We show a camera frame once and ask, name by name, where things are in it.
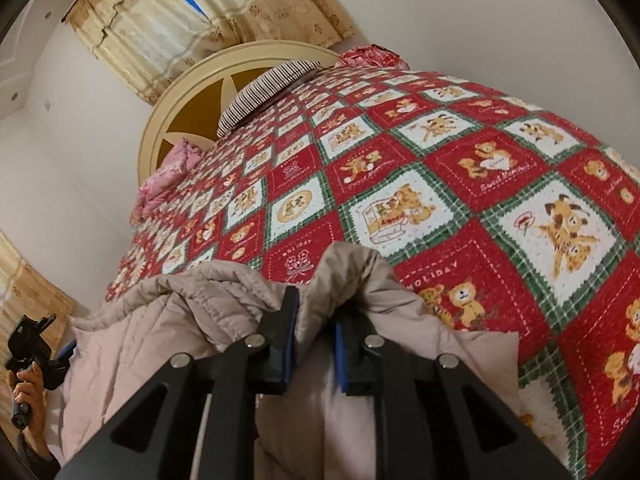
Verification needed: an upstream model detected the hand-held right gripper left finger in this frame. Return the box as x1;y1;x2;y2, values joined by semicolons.
52;285;301;480

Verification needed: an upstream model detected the pink quilt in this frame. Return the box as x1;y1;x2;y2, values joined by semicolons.
132;140;206;221

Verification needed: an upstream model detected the person's left hand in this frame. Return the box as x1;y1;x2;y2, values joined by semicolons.
15;360;49;436

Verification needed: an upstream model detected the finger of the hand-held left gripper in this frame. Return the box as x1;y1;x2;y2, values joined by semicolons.
42;340;78;391

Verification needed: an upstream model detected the beige floral side curtain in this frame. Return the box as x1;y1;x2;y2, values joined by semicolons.
0;232;76;341

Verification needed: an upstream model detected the striped pillow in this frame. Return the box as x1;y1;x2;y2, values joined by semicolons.
217;60;321;136

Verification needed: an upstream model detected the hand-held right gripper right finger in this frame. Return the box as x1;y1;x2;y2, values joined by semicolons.
332;305;573;480

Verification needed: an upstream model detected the red printed bear blanket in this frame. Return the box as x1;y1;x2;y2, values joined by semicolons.
105;60;640;480

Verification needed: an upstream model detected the beige puffer jacket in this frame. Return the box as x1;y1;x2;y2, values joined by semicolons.
60;242;521;480

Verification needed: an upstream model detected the cream arched bed headboard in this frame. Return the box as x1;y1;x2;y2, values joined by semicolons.
137;42;341;186

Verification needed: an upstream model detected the person's left forearm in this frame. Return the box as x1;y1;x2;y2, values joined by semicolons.
17;425;61;473

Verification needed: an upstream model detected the red patterned cloth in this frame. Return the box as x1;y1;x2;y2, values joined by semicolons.
335;46;406;68

